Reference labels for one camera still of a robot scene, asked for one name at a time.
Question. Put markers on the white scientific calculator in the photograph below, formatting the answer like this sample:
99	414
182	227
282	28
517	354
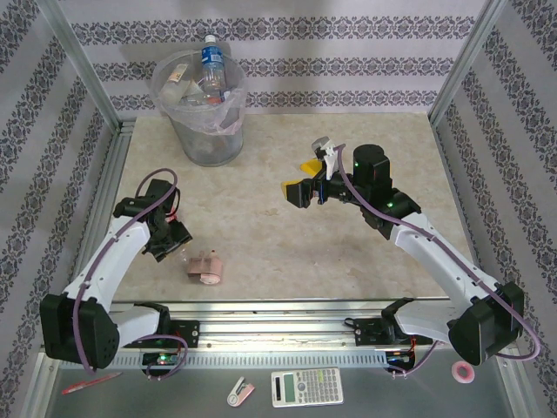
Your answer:
306	387

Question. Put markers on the pink tape roll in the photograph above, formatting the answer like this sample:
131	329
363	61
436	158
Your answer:
454	374

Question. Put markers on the clear bottle orange white label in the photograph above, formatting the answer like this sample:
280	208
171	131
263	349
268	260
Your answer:
176	80

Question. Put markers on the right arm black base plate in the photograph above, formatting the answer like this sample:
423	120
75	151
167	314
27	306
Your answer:
365	333

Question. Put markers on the red pen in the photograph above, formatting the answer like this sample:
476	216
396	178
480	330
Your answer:
104	379

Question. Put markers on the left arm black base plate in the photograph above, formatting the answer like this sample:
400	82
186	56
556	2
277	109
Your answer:
187	333

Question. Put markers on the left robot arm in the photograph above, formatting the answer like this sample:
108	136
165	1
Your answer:
115	261

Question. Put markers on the clear plastic bin liner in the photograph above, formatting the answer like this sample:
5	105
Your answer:
232	113

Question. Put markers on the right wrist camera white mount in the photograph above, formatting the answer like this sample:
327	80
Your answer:
330	161

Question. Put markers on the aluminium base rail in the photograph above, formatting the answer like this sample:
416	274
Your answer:
270	324

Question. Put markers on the blue label bottle white cap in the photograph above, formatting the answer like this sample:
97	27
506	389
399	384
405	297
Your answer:
212	56

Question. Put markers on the aluminium frame post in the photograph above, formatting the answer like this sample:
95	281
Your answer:
82	65
462	65

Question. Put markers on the aluminium side rail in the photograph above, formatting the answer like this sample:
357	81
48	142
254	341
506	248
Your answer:
104	174

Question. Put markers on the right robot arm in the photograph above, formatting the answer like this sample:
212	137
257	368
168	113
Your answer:
439	261

